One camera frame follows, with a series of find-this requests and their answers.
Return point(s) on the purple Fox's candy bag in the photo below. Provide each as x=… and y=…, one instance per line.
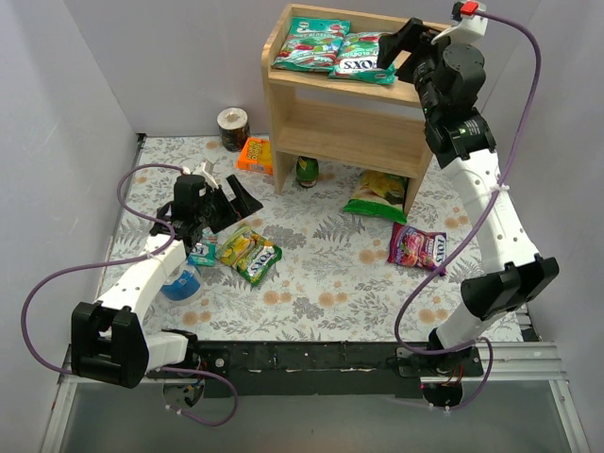
x=412, y=247

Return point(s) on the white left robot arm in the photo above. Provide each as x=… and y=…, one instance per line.
x=107, y=337

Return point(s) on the green cassava chips bag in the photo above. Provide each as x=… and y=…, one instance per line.
x=379, y=195

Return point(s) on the orange candy box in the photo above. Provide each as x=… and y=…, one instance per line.
x=256, y=156

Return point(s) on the dark tape roll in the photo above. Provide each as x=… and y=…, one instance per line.
x=234, y=128

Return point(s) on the green glass bottle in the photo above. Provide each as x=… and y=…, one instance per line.
x=307, y=172

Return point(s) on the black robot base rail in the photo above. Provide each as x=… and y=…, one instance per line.
x=220, y=369

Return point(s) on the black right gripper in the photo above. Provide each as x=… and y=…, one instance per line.
x=411, y=52

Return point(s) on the wooden two-tier shelf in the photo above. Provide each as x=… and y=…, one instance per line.
x=343, y=121

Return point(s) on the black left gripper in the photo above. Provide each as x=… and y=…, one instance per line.
x=219, y=208

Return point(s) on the teal Fox's bag near left arm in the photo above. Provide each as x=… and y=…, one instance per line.
x=203, y=253

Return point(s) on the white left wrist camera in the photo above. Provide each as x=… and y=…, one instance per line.
x=203, y=169

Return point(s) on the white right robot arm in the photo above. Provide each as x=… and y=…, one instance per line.
x=447, y=72

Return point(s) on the teal Fox's candy bag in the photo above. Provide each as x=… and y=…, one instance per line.
x=357, y=59
x=312, y=45

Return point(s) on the yellow green Fox's candy bag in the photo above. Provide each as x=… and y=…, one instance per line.
x=248, y=253

